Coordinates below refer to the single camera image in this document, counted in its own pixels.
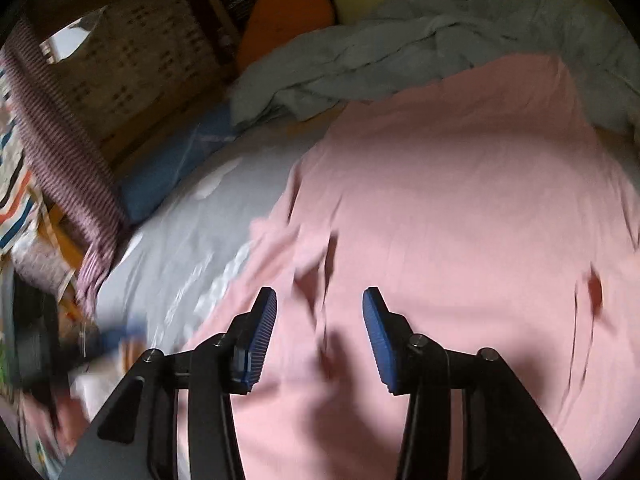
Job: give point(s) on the orange carrot plush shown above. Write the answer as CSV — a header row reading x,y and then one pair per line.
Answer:
x,y
285,15

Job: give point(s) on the maroon striped cloth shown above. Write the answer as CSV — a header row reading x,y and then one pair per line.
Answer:
x,y
65,170

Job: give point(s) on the white bed sheet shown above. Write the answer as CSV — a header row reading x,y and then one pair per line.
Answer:
x,y
190,240

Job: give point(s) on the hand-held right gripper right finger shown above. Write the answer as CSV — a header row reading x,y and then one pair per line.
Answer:
x,y
377,340

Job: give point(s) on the beige patterned cloth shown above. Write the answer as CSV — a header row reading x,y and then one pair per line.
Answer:
x,y
130,60

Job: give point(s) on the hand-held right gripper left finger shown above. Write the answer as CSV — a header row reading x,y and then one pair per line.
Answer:
x,y
262,340

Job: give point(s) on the blue cloth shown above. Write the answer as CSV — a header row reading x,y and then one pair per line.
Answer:
x,y
165,170

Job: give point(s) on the colourful striped cloth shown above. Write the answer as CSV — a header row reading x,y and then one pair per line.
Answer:
x,y
15,200

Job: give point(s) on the pink shirt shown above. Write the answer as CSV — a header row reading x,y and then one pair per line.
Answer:
x,y
450,185

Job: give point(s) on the grey crumpled garment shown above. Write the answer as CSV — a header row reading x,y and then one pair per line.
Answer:
x,y
400,45

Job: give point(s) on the wooden bed frame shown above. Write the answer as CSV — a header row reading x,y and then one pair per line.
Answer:
x,y
145,137

